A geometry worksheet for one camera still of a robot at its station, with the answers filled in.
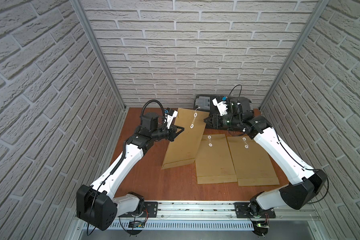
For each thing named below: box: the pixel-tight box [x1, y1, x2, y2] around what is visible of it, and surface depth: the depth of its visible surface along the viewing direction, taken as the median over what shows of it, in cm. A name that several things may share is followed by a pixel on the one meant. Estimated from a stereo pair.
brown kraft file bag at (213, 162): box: [195, 134, 238, 185], surface depth 91 cm
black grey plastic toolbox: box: [193, 95, 254, 120], surface depth 65 cm
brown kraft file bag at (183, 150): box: [162, 108, 210, 170], surface depth 74 cm
